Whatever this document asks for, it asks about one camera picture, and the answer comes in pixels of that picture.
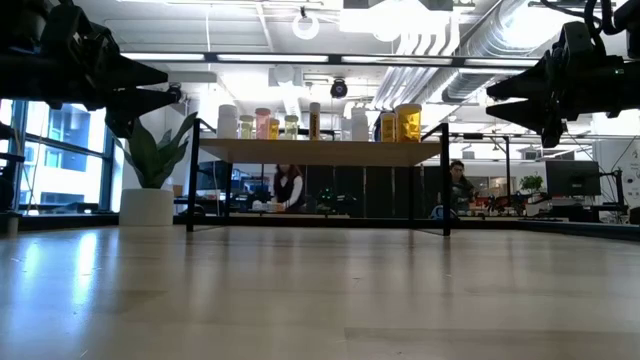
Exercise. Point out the black aluminium rig frame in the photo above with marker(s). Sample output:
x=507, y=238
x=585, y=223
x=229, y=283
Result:
x=575, y=230

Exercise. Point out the large amber bottle white cap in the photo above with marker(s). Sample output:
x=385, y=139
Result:
x=408, y=125

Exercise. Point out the wooden shelf black frame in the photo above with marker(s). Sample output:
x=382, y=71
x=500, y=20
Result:
x=320, y=152

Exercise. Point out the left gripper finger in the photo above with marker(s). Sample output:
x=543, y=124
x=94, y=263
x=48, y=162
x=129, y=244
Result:
x=130, y=75
x=130, y=102

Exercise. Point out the yellow-green vial white cap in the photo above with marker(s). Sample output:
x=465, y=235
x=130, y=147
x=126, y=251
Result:
x=291, y=129
x=246, y=129

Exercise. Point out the small potted green plant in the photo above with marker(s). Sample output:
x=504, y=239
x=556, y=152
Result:
x=531, y=184

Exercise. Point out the white ceiling pipes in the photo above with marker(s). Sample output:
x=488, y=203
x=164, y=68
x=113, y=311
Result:
x=400, y=85

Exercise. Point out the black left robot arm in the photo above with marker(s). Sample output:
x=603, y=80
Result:
x=20, y=75

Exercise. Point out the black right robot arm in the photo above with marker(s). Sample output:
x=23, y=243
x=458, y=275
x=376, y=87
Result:
x=632, y=80

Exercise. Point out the black equipment stand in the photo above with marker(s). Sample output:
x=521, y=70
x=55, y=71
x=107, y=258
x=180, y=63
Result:
x=7, y=185

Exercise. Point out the silver ventilation duct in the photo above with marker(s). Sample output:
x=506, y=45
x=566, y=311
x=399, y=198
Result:
x=475, y=75

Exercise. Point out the person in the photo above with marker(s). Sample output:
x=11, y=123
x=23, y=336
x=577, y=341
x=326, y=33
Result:
x=460, y=190
x=289, y=192

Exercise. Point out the slim tube yellow label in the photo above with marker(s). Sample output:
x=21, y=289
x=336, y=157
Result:
x=315, y=122

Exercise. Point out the black computer monitor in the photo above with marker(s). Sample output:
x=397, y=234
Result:
x=572, y=177

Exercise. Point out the black partition panels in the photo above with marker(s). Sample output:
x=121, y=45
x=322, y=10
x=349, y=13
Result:
x=380, y=192

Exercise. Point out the small amber vial white cap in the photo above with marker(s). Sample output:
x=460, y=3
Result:
x=388, y=129

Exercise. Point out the pink vial white cap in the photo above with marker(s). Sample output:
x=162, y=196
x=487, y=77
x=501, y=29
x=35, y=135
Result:
x=262, y=125

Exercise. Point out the long linear ceiling light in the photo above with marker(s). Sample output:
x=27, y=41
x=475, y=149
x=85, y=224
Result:
x=280, y=58

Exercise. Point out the small orange vial white cap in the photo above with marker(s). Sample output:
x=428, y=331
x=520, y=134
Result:
x=274, y=131

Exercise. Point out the black ceiling spotlight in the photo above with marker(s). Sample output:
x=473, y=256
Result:
x=338, y=89
x=176, y=90

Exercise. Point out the snake plant white pot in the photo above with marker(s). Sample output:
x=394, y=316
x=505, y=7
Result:
x=146, y=207

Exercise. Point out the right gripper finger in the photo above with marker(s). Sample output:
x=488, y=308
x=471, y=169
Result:
x=535, y=85
x=540, y=115

